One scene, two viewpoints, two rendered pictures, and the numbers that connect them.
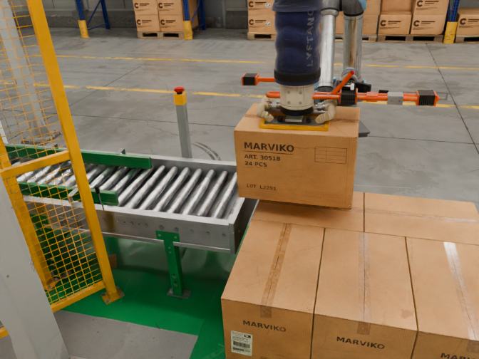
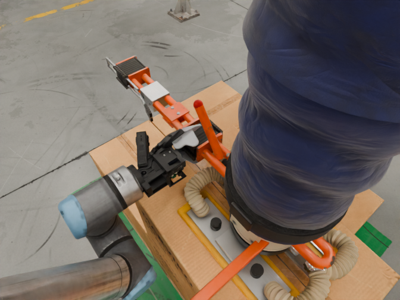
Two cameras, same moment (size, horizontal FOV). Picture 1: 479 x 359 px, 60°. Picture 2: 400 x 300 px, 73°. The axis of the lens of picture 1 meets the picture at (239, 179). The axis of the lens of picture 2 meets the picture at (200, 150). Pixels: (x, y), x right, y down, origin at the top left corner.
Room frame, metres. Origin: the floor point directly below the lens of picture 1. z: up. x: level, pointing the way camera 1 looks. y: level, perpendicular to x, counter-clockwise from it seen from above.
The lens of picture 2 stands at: (2.31, -0.28, 1.75)
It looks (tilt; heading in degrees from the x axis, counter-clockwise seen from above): 52 degrees down; 215
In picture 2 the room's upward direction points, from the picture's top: straight up
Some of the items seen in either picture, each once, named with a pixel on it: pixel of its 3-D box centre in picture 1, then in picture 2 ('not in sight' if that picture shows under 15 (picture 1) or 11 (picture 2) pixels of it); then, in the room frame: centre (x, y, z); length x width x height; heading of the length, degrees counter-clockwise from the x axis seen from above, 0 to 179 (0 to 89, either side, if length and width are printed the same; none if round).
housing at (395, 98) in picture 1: (394, 98); (155, 96); (1.87, -0.76, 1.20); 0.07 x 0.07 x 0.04; 74
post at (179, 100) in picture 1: (187, 159); not in sight; (2.71, 0.38, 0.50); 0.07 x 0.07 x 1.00; 74
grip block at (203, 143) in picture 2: (348, 96); (200, 138); (1.93, -0.55, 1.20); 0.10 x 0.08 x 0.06; 164
